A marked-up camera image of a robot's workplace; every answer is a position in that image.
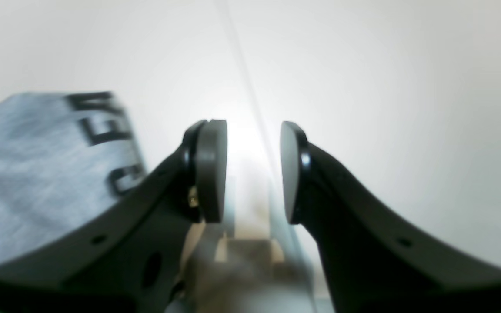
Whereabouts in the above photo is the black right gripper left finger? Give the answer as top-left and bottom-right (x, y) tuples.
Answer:
(0, 120), (228, 313)

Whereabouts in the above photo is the grey T-shirt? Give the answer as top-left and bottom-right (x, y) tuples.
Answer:
(0, 92), (147, 263)

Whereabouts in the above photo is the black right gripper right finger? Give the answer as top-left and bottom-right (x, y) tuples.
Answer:
(280, 121), (501, 313)

